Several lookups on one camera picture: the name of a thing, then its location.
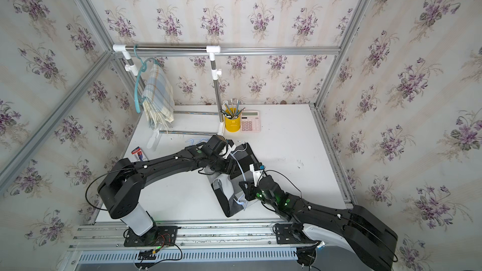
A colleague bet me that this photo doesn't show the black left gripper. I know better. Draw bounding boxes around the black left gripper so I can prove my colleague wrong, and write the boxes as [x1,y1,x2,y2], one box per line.
[210,157,246,179]

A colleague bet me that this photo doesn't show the black white checkered scarf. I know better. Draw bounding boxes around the black white checkered scarf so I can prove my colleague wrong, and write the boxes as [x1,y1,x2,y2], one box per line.
[208,143,266,218]

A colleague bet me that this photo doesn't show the plaid blue cream scarf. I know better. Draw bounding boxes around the plaid blue cream scarf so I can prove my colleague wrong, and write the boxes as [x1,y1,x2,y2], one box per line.
[142,62,174,130]

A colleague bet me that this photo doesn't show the teal plastic hanger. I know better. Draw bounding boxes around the teal plastic hanger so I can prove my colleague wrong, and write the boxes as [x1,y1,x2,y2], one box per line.
[133,44,162,114]

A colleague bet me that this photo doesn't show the light blue plastic hanger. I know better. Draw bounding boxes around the light blue plastic hanger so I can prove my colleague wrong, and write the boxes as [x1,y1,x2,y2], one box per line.
[185,135,248,218]

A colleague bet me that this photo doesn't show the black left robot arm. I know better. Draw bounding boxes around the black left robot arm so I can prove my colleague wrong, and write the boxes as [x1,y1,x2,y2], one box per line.
[97,135,236,238]

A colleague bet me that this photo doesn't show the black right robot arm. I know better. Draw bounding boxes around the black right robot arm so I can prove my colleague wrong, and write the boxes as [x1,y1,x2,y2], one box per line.
[238,175,399,270]

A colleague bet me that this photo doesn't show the yellow pen cup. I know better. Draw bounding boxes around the yellow pen cup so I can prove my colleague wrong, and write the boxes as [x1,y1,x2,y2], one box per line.
[225,114,241,132]

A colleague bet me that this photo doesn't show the pink calculator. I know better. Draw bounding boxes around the pink calculator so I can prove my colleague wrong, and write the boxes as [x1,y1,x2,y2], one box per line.
[240,110,261,133]

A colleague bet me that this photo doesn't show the pens in cup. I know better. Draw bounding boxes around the pens in cup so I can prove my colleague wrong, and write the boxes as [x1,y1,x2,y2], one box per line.
[220,99,246,120]

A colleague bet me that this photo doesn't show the blue red pencil box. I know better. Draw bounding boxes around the blue red pencil box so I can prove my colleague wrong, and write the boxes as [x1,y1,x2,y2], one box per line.
[131,147,148,161]

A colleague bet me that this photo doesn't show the white steel clothes rack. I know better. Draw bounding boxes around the white steel clothes rack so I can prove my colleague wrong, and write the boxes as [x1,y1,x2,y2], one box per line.
[112,43,227,152]

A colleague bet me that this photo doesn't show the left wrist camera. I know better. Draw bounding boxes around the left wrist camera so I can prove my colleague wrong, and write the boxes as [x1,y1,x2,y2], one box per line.
[219,141,237,159]

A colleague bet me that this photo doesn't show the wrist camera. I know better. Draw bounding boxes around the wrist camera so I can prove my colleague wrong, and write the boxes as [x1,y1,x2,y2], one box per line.
[249,163,265,187]
[219,141,237,159]

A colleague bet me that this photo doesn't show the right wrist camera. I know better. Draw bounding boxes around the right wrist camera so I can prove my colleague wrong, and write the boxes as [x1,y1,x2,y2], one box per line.
[249,163,265,187]

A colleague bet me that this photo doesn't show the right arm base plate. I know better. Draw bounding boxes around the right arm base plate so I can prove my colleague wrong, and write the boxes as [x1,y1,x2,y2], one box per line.
[272,223,325,247]

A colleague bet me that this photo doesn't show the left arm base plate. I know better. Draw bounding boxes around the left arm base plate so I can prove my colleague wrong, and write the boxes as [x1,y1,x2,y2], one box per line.
[123,226,179,247]

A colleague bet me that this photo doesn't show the aluminium front rail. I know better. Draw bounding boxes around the aluminium front rail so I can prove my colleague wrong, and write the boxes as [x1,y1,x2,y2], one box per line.
[67,219,314,251]

